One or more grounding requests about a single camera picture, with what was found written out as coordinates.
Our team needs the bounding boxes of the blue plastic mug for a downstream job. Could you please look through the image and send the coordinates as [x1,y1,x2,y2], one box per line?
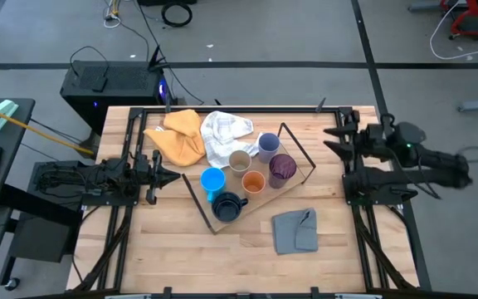
[199,167,227,204]

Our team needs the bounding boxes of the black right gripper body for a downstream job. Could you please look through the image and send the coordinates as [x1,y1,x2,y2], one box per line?
[354,114,393,164]

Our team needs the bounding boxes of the black cable coil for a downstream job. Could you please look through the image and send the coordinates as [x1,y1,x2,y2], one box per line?
[160,2,193,29]

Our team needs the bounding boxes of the white yellow cable bundle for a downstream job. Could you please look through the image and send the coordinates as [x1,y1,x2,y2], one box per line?
[102,0,125,30]

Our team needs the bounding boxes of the small black box device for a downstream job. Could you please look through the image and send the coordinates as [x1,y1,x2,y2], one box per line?
[90,76,109,94]

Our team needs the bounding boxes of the black side desk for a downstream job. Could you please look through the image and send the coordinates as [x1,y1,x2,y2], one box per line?
[0,97,37,213]

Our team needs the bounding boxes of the black table frame rails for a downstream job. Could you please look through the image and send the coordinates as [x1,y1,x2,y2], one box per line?
[71,105,433,299]

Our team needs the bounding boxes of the white floor cable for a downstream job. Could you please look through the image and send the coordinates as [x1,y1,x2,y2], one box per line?
[429,0,478,61]

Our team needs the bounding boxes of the red wheeled chair base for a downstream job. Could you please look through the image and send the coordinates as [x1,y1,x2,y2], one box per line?
[440,0,478,41]

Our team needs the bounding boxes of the black computer tower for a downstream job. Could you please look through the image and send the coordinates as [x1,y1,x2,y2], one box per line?
[59,61,170,136]

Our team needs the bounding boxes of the wooden shelf with black legs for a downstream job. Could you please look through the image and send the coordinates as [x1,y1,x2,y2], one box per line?
[180,121,318,237]

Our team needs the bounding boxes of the mint green stapler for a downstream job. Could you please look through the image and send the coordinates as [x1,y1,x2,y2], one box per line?
[0,99,20,132]

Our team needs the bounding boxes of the purple faceted tumbler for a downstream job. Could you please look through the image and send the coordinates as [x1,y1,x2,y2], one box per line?
[268,153,298,190]

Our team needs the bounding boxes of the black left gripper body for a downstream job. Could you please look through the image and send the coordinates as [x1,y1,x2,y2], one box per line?
[137,149,162,206]

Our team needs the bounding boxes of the grey folded cloth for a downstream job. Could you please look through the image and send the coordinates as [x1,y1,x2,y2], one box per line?
[271,207,319,256]

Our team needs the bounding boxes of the lavender cup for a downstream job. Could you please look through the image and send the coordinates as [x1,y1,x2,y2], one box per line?
[257,132,282,164]

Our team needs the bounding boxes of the white checked cloth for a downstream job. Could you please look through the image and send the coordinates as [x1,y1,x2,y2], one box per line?
[200,110,265,169]

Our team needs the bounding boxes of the beige cup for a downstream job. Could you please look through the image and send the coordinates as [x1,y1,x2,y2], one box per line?
[227,149,253,179]

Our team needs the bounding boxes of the long yellow rod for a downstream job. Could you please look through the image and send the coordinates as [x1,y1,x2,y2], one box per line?
[0,99,95,157]

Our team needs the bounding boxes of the peach orange plastic cup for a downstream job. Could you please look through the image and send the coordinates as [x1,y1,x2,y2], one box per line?
[241,169,267,198]

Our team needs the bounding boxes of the black stand base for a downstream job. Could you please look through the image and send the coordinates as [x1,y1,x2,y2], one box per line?
[0,184,83,292]

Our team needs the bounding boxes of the yellow cloth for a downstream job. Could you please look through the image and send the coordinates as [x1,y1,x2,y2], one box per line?
[143,109,207,169]

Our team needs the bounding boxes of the black wifi antenna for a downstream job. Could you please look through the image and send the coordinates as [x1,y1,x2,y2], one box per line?
[147,44,170,72]

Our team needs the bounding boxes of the black mug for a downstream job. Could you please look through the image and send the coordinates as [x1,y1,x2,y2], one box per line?
[211,191,250,223]

